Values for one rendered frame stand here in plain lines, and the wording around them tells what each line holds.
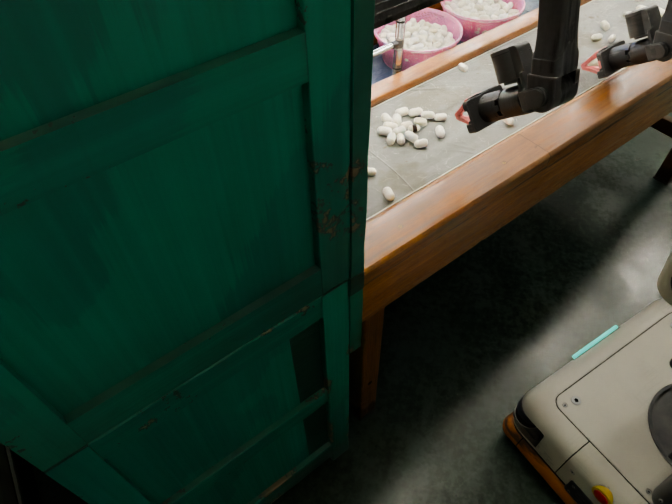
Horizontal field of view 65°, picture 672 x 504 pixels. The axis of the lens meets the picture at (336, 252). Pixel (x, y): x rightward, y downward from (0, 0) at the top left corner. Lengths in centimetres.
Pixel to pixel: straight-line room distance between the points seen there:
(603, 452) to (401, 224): 75
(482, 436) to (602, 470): 38
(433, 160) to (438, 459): 87
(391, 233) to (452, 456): 82
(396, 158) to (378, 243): 29
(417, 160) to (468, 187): 16
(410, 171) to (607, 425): 79
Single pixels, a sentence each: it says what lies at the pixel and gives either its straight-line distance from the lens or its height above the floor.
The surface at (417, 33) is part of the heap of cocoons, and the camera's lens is 175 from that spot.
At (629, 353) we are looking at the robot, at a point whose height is 28.
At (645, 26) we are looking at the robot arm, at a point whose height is 93.
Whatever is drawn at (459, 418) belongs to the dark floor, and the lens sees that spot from 171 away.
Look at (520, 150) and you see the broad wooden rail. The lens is 130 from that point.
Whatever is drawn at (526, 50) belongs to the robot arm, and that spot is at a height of 106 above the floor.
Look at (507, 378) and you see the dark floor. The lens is 180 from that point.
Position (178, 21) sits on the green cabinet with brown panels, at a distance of 50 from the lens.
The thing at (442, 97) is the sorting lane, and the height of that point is 74.
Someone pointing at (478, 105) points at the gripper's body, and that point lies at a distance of 112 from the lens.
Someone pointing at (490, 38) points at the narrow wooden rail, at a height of 76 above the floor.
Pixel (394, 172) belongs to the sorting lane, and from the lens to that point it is 122.
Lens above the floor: 155
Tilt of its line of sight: 51 degrees down
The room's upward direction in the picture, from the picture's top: 2 degrees counter-clockwise
